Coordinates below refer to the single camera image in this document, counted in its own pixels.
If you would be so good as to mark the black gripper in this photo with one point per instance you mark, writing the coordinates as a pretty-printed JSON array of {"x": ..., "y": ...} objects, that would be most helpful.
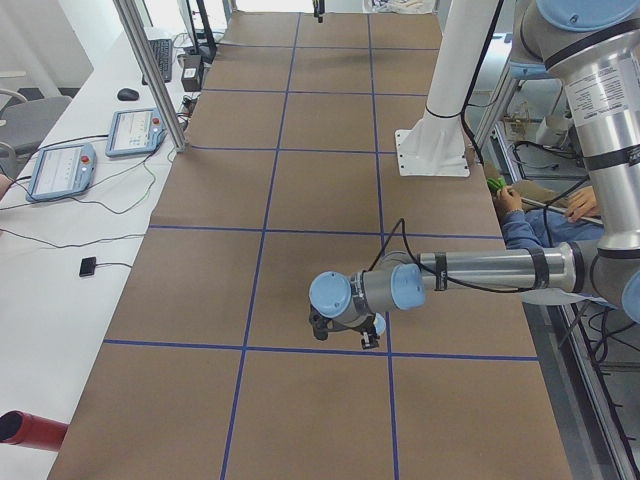
[{"x": 368, "y": 340}]

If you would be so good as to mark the person's blue sleeve forearm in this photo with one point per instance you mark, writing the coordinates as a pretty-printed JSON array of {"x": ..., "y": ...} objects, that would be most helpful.
[{"x": 522, "y": 230}]

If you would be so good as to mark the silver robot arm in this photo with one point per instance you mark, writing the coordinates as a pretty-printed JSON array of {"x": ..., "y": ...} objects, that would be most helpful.
[{"x": 592, "y": 47}]

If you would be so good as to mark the person's hand holding green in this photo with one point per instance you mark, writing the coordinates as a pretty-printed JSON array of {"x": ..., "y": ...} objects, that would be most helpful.
[{"x": 507, "y": 200}]

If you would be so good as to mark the person's other hand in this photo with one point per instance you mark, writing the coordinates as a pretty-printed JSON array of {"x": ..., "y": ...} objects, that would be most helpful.
[{"x": 582, "y": 203}]

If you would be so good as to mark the brown paper table mat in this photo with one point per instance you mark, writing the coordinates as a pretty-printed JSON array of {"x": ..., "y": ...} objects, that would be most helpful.
[{"x": 209, "y": 368}]

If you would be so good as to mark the green object in hand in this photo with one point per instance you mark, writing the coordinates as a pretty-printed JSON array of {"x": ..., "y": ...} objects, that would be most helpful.
[{"x": 496, "y": 184}]

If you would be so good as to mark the small black square device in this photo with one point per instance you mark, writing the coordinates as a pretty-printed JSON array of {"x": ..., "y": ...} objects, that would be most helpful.
[{"x": 87, "y": 266}]

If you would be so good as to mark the far blue teach pendant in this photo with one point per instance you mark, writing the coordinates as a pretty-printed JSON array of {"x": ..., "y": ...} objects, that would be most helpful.
[{"x": 135, "y": 132}]

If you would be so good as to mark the blue teach pendant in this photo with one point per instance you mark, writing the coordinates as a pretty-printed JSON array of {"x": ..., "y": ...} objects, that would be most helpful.
[
  {"x": 135, "y": 132},
  {"x": 61, "y": 172}
]

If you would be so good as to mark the black box on desk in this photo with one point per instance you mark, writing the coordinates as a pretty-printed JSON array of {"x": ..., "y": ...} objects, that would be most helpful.
[{"x": 192, "y": 73}]

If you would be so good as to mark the black computer mouse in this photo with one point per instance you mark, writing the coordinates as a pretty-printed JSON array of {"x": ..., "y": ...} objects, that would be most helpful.
[{"x": 128, "y": 94}]

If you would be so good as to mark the near blue teach pendant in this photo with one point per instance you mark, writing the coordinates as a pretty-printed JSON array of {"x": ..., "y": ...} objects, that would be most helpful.
[{"x": 61, "y": 172}]

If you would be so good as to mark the red cylinder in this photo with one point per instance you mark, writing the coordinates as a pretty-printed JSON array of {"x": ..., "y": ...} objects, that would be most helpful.
[{"x": 32, "y": 431}]

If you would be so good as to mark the black keyboard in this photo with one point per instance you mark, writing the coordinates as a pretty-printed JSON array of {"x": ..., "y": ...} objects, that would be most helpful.
[{"x": 162, "y": 50}]

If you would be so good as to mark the grey office chair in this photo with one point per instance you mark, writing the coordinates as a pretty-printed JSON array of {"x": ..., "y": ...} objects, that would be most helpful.
[{"x": 24, "y": 125}]

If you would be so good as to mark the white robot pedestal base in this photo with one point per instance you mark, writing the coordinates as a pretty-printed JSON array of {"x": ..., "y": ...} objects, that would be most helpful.
[{"x": 435, "y": 145}]

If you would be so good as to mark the aluminium frame post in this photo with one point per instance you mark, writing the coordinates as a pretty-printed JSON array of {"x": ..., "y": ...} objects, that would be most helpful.
[{"x": 134, "y": 29}]

